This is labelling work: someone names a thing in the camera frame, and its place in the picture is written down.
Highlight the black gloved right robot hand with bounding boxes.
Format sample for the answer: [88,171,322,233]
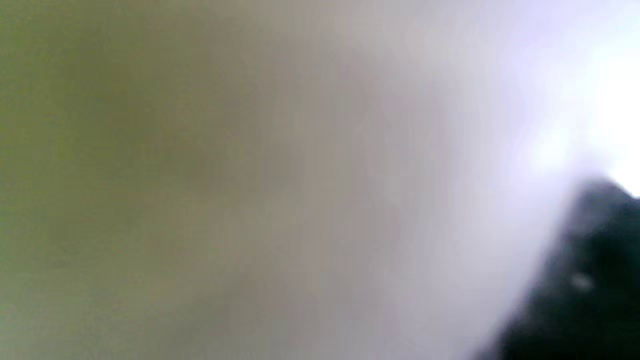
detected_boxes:
[475,179,640,360]

